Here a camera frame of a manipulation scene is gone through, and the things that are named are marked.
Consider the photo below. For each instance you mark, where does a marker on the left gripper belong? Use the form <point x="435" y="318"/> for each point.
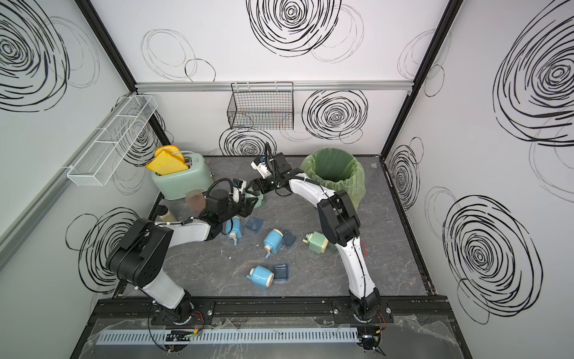
<point x="245" y="209"/>

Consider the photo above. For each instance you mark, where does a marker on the grey slotted cable duct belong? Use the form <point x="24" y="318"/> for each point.
<point x="227" y="336"/>

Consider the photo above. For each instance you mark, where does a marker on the bin with green bag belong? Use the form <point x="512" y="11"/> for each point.
<point x="338" y="170"/>

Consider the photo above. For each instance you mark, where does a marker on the blue sharpener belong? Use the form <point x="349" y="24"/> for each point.
<point x="273" y="242"/>
<point x="233" y="229"/>
<point x="261" y="277"/>

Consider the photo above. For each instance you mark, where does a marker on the white mesh wall shelf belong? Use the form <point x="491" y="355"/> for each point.
<point x="97" y="164"/>

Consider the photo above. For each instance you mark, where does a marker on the small black-capped bottle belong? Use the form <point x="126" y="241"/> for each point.
<point x="165" y="214"/>

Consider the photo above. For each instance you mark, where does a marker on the black wire basket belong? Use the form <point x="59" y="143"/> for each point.
<point x="261" y="105"/>

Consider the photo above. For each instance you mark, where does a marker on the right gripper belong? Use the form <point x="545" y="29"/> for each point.
<point x="258" y="184"/>

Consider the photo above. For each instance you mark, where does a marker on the mint green toaster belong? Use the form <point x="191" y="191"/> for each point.
<point x="178" y="185"/>

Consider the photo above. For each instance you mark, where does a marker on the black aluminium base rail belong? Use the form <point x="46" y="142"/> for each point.
<point x="207" y="310"/>

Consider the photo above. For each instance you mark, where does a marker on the green cream pencil sharpener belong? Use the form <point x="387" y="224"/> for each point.
<point x="317" y="242"/>

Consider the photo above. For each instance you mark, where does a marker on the yellow toy toast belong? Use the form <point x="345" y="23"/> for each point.
<point x="167" y="160"/>

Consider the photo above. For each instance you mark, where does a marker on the clear pink shavings tray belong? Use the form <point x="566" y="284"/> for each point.
<point x="364" y="249"/>

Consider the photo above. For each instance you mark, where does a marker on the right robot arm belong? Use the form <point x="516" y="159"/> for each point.
<point x="339" y="223"/>

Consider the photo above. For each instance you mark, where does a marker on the yellow green pencil sharpener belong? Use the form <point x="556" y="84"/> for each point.
<point x="260" y="201"/>

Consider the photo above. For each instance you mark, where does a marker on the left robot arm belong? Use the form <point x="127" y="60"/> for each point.
<point x="139" y="257"/>

